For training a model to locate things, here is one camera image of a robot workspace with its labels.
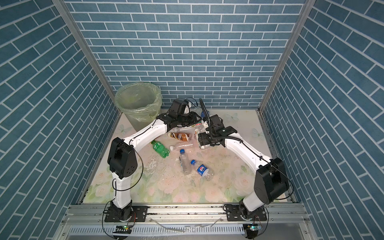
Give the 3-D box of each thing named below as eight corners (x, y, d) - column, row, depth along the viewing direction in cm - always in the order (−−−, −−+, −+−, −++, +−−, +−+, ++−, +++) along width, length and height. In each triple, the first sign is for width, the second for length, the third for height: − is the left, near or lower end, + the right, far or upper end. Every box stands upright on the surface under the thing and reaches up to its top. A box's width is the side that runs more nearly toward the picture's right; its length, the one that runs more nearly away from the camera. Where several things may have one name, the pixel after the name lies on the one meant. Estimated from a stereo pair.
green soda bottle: (150, 146, 101) (149, 143, 97) (156, 141, 103) (155, 138, 100) (164, 159, 95) (163, 156, 91) (170, 154, 97) (169, 151, 94)
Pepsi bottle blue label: (188, 167, 92) (187, 163, 87) (193, 161, 95) (193, 157, 90) (210, 183, 86) (210, 180, 81) (214, 176, 88) (215, 172, 84)
